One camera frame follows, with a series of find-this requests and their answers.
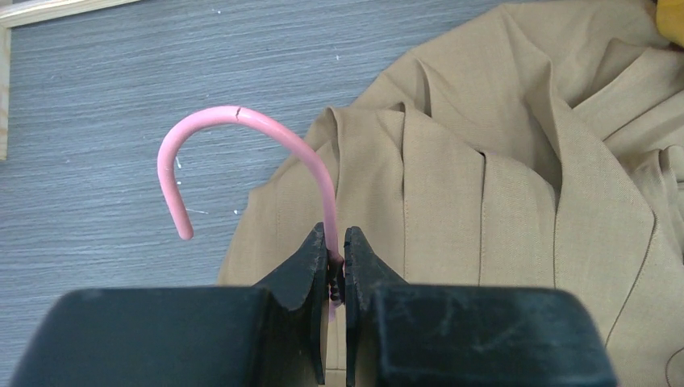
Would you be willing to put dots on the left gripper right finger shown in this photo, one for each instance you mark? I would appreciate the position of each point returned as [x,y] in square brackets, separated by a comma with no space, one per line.
[399,334]

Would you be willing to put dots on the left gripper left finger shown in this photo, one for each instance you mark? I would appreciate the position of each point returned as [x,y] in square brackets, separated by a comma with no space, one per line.
[273,333]

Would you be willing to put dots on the pink wire hanger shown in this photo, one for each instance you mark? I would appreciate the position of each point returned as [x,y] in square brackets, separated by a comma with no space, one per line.
[279,213]

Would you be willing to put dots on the tan brown garment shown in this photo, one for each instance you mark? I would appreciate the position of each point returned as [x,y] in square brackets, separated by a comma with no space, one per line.
[537,144]

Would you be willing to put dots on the yellow pleated skirt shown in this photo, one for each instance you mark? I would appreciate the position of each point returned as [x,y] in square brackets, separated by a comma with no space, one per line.
[669,20]

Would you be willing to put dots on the wooden clothes rack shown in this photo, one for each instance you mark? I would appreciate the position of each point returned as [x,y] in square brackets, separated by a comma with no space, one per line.
[29,12]

